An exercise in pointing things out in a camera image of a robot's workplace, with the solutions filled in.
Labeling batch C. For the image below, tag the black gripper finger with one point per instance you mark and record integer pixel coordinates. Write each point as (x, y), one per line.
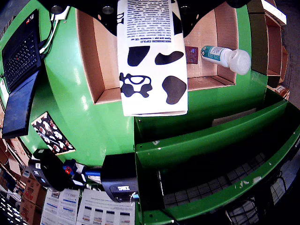
(199, 9)
(93, 9)

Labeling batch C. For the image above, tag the white cow print box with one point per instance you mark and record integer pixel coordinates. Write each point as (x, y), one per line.
(152, 70)

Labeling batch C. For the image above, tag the holographic brown box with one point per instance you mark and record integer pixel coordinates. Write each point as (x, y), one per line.
(192, 55)

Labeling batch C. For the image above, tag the shallow cardboard tray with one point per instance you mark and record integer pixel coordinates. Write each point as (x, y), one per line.
(98, 70)

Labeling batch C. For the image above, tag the empty cardboard box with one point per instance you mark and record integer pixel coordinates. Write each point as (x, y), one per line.
(260, 47)

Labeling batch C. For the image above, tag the red print cardboard boxes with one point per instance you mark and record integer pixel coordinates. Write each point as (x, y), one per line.
(28, 194)

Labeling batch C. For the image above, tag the white adapter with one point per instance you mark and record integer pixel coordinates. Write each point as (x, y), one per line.
(61, 15)

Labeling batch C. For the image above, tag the white bottle teal label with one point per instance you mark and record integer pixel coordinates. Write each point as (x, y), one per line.
(220, 56)

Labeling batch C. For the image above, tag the black laptop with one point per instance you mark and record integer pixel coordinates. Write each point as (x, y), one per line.
(21, 56)

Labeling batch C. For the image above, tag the patterned printed card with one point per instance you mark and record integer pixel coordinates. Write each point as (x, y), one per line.
(52, 133)

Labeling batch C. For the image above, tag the green metal shelf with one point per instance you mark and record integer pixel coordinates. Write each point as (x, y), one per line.
(199, 145)

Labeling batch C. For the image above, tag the black round device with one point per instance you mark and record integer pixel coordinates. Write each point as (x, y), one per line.
(50, 171)

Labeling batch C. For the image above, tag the black printer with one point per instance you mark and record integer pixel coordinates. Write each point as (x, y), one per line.
(119, 178)

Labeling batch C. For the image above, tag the printed paper sheet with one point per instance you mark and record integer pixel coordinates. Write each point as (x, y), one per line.
(61, 206)
(105, 208)

